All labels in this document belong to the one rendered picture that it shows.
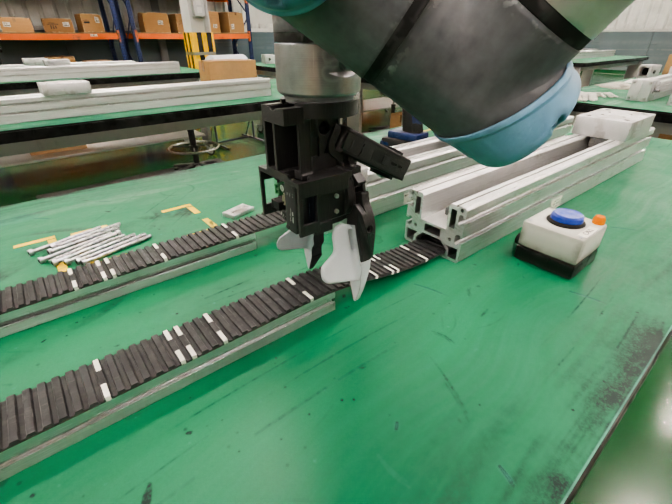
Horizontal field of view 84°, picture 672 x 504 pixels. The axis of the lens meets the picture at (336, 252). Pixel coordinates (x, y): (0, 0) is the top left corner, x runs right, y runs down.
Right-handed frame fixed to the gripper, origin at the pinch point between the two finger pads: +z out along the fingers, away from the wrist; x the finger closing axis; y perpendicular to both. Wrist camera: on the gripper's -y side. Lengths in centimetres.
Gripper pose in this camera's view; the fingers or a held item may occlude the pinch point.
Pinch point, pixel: (336, 273)
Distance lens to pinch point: 45.3
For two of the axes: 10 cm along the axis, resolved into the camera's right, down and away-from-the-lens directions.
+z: 0.0, 8.7, 5.0
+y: -7.8, 3.1, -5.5
